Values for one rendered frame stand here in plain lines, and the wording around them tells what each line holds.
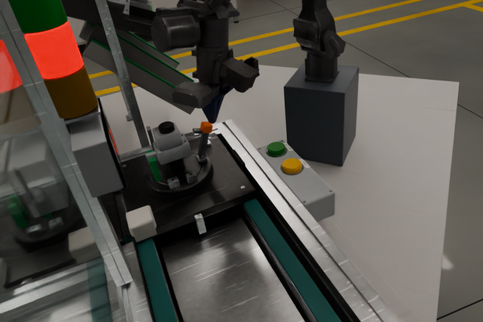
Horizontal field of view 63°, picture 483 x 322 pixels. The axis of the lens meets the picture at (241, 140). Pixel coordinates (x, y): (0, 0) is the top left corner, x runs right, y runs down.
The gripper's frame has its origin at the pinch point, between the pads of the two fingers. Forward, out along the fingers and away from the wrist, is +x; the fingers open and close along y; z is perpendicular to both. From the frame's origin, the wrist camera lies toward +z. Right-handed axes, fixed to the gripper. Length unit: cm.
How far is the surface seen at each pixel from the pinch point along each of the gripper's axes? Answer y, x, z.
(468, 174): 152, 84, 73
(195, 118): 33.8, 22.9, -24.6
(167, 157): -8.1, 8.5, -5.4
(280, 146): 10.3, 11.1, 11.1
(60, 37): -31.5, -20.2, -0.4
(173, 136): -7.1, 4.4, -4.4
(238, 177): -1.3, 13.5, 6.6
